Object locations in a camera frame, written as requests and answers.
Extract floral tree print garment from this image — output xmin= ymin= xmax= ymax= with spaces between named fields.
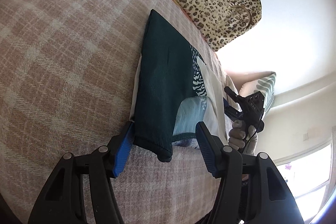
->
xmin=131 ymin=10 xmax=227 ymax=162

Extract right hand white glove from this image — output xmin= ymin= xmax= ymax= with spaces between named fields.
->
xmin=228 ymin=120 xmax=258 ymax=156

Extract green striped white pillow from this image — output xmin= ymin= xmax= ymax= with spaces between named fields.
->
xmin=226 ymin=71 xmax=276 ymax=118

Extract pink plaid blanket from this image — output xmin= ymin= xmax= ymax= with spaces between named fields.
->
xmin=1 ymin=0 xmax=226 ymax=223

